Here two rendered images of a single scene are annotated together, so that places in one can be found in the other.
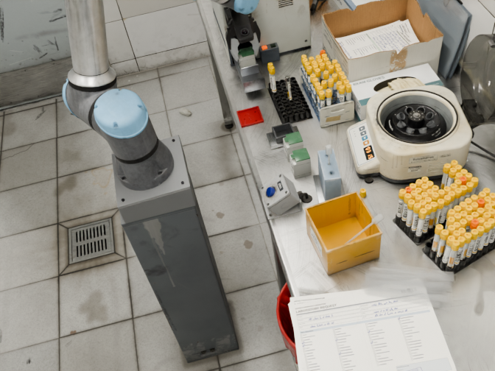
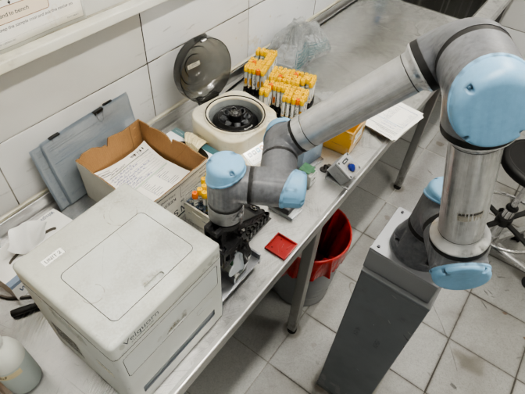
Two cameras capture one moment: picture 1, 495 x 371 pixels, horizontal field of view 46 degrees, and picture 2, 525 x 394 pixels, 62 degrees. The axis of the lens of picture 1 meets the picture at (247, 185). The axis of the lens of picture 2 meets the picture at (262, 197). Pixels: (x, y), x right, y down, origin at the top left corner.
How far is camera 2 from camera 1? 1.93 m
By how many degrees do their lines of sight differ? 78
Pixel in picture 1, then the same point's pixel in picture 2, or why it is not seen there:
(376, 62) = (187, 154)
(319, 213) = (342, 137)
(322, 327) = (391, 123)
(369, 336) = not seen: hidden behind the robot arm
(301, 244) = (356, 155)
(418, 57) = (156, 141)
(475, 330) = (332, 85)
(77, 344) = not seen: outside the picture
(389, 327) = not seen: hidden behind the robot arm
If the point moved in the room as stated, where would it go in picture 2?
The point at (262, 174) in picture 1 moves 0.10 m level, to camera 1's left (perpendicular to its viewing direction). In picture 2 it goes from (328, 202) to (355, 220)
